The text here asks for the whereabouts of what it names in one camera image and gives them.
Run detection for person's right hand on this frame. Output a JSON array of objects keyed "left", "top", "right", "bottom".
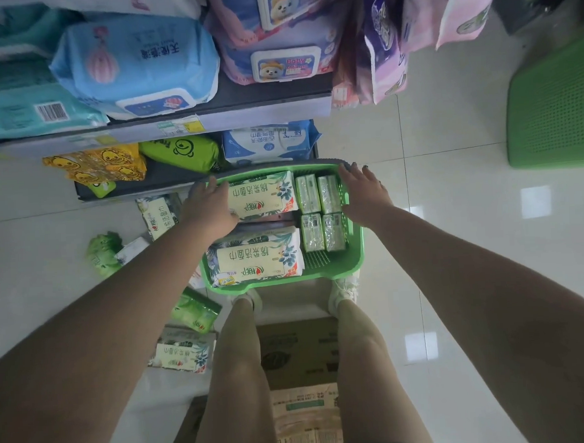
[{"left": 337, "top": 161, "right": 395, "bottom": 227}]

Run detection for person's left hand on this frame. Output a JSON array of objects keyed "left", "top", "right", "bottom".
[{"left": 181, "top": 174, "right": 242, "bottom": 239}]

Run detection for green plastic basket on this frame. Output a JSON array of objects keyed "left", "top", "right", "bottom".
[{"left": 195, "top": 160, "right": 369, "bottom": 294}]

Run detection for person's right forearm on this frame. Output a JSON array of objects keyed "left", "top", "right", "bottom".
[{"left": 361, "top": 197, "right": 584, "bottom": 443}]

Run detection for person's left forearm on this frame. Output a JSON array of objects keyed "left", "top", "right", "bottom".
[{"left": 0, "top": 216, "right": 225, "bottom": 443}]

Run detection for small green tissue packet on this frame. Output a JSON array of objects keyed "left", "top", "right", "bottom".
[
  {"left": 295, "top": 174, "right": 321, "bottom": 215},
  {"left": 300, "top": 213, "right": 326, "bottom": 253},
  {"left": 322, "top": 213, "right": 348, "bottom": 253},
  {"left": 317, "top": 174, "right": 343, "bottom": 215}
]

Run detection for cream leaf-print tissue pack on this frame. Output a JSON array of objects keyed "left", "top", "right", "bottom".
[
  {"left": 205, "top": 226, "right": 307, "bottom": 287},
  {"left": 146, "top": 324, "right": 218, "bottom": 377},
  {"left": 226, "top": 170, "right": 300, "bottom": 220},
  {"left": 135, "top": 193, "right": 183, "bottom": 242}
]

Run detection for green face-print pack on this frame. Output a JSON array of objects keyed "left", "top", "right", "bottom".
[{"left": 139, "top": 134, "right": 223, "bottom": 177}]

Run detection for blue and white wipes pack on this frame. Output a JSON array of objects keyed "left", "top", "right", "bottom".
[{"left": 221, "top": 120, "right": 322, "bottom": 166}]

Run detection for person's left white shoe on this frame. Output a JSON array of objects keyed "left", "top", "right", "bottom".
[{"left": 230, "top": 289, "right": 264, "bottom": 315}]

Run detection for person's white shoe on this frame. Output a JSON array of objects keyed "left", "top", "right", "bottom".
[
  {"left": 230, "top": 289, "right": 264, "bottom": 315},
  {"left": 326, "top": 273, "right": 363, "bottom": 316}
]

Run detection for green tissue pack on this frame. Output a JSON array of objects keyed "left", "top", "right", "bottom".
[{"left": 168, "top": 286, "right": 224, "bottom": 336}]

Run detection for small white tissue pack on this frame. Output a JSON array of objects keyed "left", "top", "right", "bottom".
[{"left": 113, "top": 236, "right": 153, "bottom": 266}]

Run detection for shelf price label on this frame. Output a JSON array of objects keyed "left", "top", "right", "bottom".
[{"left": 156, "top": 115, "right": 205, "bottom": 137}]

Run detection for dark metal shelf unit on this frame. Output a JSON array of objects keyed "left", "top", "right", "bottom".
[{"left": 0, "top": 67, "right": 340, "bottom": 206}]

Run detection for person's right white shoe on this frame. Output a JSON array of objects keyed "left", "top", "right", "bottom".
[{"left": 326, "top": 273, "right": 363, "bottom": 316}]

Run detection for purple hanging pack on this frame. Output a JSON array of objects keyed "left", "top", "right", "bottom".
[{"left": 352, "top": 0, "right": 409, "bottom": 107}]

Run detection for green crumpled pack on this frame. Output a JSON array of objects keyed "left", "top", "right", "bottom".
[{"left": 84, "top": 230, "right": 126, "bottom": 280}]

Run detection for yellow duck-print pack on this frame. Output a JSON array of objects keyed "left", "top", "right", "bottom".
[{"left": 42, "top": 143, "right": 149, "bottom": 188}]

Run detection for purple bear-lid wipes pack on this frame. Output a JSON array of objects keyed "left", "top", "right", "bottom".
[{"left": 204, "top": 0, "right": 360, "bottom": 89}]

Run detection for person's left leg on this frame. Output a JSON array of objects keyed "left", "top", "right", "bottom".
[{"left": 185, "top": 293, "right": 279, "bottom": 443}]

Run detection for person's leg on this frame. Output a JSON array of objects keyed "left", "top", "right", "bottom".
[
  {"left": 185, "top": 293, "right": 279, "bottom": 443},
  {"left": 330, "top": 293, "right": 437, "bottom": 443}
]

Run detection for brown cardboard box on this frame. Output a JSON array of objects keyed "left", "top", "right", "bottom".
[{"left": 160, "top": 317, "right": 347, "bottom": 443}]

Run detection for light blue wipes pack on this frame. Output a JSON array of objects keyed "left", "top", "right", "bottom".
[{"left": 48, "top": 14, "right": 224, "bottom": 125}]

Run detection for pink hanging pack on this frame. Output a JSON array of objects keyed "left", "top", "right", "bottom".
[{"left": 398, "top": 0, "right": 504, "bottom": 53}]

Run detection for person's right leg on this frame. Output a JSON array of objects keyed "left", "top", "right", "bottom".
[{"left": 330, "top": 293, "right": 437, "bottom": 443}]

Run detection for green perforated plastic stool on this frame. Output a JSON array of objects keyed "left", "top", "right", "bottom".
[{"left": 501, "top": 34, "right": 584, "bottom": 172}]

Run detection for teal wipes pack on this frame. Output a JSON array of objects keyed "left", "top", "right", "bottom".
[
  {"left": 0, "top": 81, "right": 111, "bottom": 141},
  {"left": 0, "top": 1, "right": 86, "bottom": 93}
]

